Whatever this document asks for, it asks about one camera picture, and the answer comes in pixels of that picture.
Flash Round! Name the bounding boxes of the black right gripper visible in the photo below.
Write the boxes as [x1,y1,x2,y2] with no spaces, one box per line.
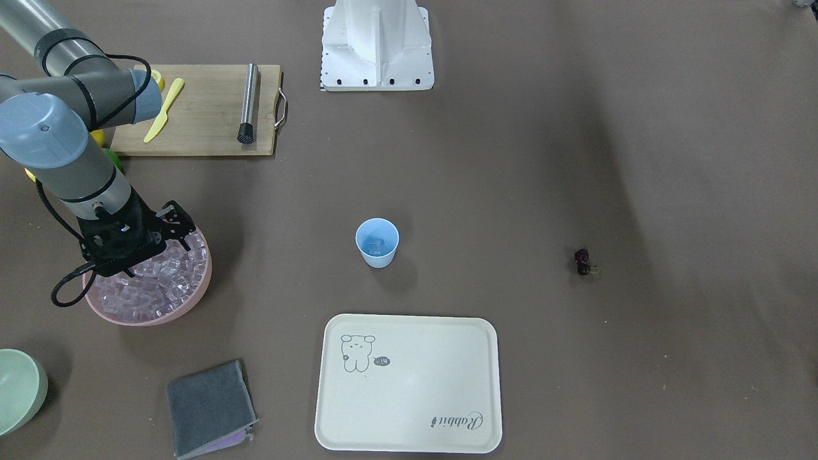
[77,190,196,279]

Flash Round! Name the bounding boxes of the ice cube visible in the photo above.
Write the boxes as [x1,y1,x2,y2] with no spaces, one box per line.
[365,238,387,257]

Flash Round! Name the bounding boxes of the dark red cherries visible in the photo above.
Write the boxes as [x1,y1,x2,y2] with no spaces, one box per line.
[573,248,599,276]

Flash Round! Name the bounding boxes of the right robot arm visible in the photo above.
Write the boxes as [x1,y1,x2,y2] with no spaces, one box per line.
[1,1,196,277]

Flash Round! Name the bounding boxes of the pile of ice cubes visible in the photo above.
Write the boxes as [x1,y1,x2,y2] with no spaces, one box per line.
[96,229,210,320]

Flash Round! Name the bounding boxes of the light blue cup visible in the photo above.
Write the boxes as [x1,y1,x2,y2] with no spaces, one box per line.
[355,218,400,269]

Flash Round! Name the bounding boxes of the pink bowl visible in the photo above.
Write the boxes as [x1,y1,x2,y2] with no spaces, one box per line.
[82,220,213,327]

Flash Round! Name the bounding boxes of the green lime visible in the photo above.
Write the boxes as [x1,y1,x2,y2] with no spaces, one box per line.
[103,148,123,172]

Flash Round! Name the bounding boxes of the yellow plastic knife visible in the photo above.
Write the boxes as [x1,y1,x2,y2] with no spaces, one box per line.
[143,78,186,143]

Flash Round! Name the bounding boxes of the yellow lemon near board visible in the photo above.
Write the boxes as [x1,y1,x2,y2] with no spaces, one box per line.
[89,129,106,148]

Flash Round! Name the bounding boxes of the wooden cutting board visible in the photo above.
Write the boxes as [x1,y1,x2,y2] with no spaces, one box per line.
[109,64,286,157]

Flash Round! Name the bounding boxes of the steel muddler black tip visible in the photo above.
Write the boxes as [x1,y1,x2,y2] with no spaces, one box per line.
[236,62,259,145]

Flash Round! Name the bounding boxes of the grey folded cloth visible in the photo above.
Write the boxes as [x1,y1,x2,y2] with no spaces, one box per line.
[166,359,258,459]

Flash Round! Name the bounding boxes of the lemon slice upper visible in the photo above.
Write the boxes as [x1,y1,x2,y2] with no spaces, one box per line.
[151,69,166,91]

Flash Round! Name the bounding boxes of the mint green bowl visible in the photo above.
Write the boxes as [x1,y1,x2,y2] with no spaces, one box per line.
[1,349,49,436]

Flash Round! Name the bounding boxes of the cream rabbit tray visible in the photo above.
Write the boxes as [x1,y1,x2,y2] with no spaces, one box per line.
[314,314,503,454]

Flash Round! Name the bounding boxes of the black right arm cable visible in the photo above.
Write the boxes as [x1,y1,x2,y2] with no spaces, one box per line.
[35,54,154,308]

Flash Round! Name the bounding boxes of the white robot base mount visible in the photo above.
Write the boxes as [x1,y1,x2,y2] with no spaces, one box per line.
[320,1,435,91]

